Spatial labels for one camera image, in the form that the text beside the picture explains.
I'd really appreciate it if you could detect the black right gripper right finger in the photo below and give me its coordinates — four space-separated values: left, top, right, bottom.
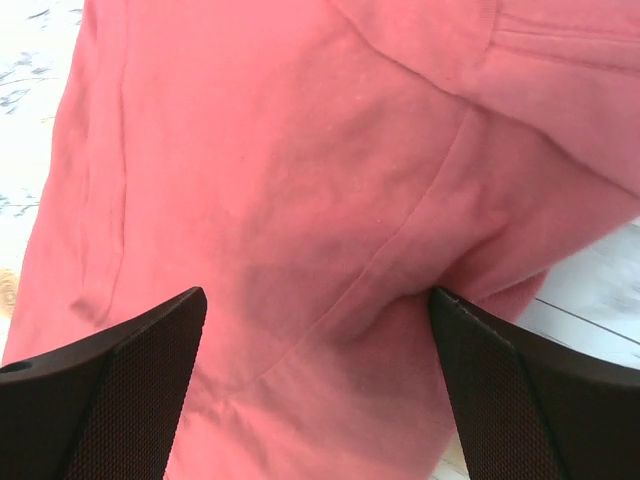
429 288 639 480

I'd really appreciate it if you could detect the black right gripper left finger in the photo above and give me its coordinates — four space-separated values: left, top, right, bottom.
1 287 207 480

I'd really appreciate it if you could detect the dusty rose t-shirt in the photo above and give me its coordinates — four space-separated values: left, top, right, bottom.
1 0 640 480

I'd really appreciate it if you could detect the floral patterned table mat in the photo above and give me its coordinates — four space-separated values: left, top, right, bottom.
0 0 640 480

